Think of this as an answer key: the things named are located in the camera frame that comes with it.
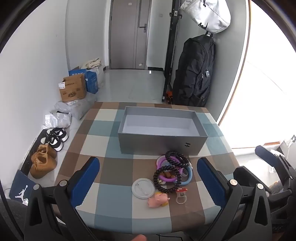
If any black backpack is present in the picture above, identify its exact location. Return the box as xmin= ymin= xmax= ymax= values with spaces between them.
xmin=172 ymin=35 xmax=216 ymax=107

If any pink pig toy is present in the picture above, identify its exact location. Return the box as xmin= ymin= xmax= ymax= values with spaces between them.
xmin=148 ymin=192 xmax=170 ymax=208

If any brown cardboard box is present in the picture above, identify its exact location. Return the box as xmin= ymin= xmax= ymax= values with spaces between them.
xmin=58 ymin=74 xmax=88 ymax=103

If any blue bracelet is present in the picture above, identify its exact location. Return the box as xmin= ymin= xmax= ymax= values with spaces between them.
xmin=177 ymin=162 xmax=193 ymax=186

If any tan boot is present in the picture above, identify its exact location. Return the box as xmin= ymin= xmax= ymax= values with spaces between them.
xmin=37 ymin=144 xmax=57 ymax=159
xmin=30 ymin=153 xmax=58 ymax=179

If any navy bag with white logo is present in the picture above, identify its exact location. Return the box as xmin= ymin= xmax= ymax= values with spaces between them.
xmin=9 ymin=170 xmax=40 ymax=205

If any black coat rack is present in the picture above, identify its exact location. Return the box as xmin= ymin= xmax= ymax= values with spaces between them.
xmin=162 ymin=0 xmax=183 ymax=102

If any grey parcel bag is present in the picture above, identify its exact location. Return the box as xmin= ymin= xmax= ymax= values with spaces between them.
xmin=55 ymin=94 xmax=97 ymax=120

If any black and white sneaker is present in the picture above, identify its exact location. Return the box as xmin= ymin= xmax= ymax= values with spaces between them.
xmin=46 ymin=127 xmax=69 ymax=142
xmin=40 ymin=136 xmax=64 ymax=152

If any window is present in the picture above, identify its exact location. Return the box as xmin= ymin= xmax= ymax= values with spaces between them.
xmin=218 ymin=0 xmax=296 ymax=149

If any round clear lid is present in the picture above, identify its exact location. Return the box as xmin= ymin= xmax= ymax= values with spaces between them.
xmin=132 ymin=178 xmax=156 ymax=200

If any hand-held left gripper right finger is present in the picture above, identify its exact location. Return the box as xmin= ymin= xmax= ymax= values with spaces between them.
xmin=196 ymin=157 xmax=274 ymax=241

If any dark shoe mat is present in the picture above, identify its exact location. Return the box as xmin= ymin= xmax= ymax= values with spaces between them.
xmin=21 ymin=128 xmax=50 ymax=172

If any blue cardboard box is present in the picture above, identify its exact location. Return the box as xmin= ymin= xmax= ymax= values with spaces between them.
xmin=85 ymin=70 xmax=99 ymax=94
xmin=69 ymin=66 xmax=86 ymax=77

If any beige tote bag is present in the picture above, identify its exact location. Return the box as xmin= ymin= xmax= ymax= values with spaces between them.
xmin=81 ymin=58 xmax=102 ymax=70

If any purple bracelet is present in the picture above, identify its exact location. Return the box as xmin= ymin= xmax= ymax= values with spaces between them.
xmin=157 ymin=155 xmax=178 ymax=183

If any checked tablecloth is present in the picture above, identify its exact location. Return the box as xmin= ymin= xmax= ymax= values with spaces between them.
xmin=54 ymin=101 xmax=241 ymax=233

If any grey cardboard box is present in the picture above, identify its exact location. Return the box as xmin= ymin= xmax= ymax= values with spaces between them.
xmin=117 ymin=106 xmax=208 ymax=156

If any black spiral hair tie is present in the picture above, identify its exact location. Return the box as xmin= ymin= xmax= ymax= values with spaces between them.
xmin=153 ymin=166 xmax=183 ymax=194
xmin=165 ymin=151 xmax=190 ymax=168

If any crumpled white plastic bag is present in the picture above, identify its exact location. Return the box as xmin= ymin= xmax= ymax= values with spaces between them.
xmin=43 ymin=111 xmax=72 ymax=129

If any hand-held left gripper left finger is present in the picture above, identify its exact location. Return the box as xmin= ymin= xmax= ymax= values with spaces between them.
xmin=23 ymin=156 xmax=101 ymax=241

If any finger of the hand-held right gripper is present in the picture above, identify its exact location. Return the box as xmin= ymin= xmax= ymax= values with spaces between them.
xmin=255 ymin=145 xmax=286 ymax=168
xmin=233 ymin=166 xmax=271 ymax=194

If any grey door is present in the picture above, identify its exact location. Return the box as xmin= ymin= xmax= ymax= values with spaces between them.
xmin=109 ymin=0 xmax=152 ymax=70

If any clear ring with red top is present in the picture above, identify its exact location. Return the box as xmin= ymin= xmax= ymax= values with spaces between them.
xmin=175 ymin=188 xmax=188 ymax=204

